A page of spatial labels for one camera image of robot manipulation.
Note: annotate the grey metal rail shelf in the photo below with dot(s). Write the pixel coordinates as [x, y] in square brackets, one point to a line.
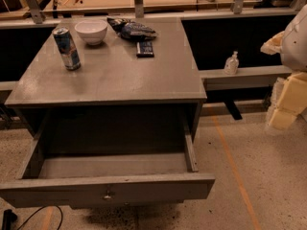
[246, 77]

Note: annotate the black plug on floor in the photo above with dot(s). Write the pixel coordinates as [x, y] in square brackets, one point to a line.
[9, 217]

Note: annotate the grey top drawer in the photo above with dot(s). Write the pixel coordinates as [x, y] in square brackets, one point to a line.
[98, 172]

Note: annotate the hand sanitizer bottle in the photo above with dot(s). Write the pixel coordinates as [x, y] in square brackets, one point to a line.
[231, 64]

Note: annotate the yellow foam gripper end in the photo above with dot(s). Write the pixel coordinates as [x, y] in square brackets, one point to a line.
[295, 45]

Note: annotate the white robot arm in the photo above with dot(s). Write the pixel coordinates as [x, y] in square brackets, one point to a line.
[289, 96]

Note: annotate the dark blue snack bar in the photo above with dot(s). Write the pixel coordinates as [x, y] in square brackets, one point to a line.
[144, 49]

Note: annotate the blue energy drink can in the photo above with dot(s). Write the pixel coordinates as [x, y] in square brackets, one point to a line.
[67, 48]

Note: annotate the grey drawer cabinet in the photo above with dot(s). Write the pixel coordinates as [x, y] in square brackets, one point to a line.
[114, 93]

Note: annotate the white bowl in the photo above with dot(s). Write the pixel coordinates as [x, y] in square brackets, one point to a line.
[92, 32]

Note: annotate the blue chip bag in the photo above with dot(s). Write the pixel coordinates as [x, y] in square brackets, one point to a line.
[131, 30]

